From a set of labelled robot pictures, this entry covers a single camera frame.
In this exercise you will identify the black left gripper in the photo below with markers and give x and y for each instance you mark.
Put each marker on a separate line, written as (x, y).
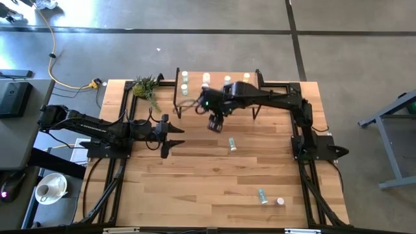
(156, 131)

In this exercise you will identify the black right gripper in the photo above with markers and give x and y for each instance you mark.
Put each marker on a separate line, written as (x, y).
(216, 102)

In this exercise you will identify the blue medicine bottle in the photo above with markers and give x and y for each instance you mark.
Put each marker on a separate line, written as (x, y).
(227, 80)
(263, 196)

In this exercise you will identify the yellow medicine bottle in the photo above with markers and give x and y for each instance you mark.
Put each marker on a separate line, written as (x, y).
(246, 77)

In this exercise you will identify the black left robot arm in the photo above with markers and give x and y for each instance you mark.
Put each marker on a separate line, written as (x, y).
(97, 128)

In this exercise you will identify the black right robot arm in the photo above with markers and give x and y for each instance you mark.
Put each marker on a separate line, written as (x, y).
(276, 97)

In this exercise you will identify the red medicine bottle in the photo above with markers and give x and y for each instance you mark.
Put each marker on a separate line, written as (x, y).
(280, 201)

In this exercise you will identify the potted green succulent plant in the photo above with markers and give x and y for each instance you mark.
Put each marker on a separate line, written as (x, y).
(143, 87)

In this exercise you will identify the black desk support bar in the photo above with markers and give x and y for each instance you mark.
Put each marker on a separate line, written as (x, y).
(55, 162)

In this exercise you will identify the crumpled white napkin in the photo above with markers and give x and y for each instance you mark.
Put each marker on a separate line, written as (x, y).
(58, 184)

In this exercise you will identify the grey side desk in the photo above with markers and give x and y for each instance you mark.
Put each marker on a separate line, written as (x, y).
(32, 143)

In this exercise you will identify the white cup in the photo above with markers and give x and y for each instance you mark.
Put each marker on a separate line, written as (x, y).
(42, 191)

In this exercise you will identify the black box device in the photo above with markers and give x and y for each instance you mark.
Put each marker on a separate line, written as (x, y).
(14, 99)

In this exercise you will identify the black flat device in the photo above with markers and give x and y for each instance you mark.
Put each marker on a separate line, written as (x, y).
(16, 73)

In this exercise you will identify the black computer mouse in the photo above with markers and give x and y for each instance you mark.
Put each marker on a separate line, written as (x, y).
(11, 187)

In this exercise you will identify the grey metal cart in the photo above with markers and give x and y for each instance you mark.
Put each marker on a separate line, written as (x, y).
(391, 152)

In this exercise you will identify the crumpled clear plastic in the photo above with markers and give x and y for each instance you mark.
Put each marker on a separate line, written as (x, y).
(45, 4)

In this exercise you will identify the green object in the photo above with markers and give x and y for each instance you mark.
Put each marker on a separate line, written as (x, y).
(413, 108)

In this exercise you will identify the black floor equipment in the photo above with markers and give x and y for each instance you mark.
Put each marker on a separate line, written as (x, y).
(5, 13)

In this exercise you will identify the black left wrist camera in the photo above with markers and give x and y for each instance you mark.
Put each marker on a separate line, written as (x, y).
(165, 152)

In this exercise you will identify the wooden shelf black frame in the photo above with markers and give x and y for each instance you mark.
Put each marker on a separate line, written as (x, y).
(195, 79)

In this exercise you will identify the black aluminium table frame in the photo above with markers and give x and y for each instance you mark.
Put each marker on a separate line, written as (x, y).
(279, 84)

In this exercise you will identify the silver metal bracket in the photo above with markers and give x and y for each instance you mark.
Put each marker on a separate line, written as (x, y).
(302, 231)
(120, 230)

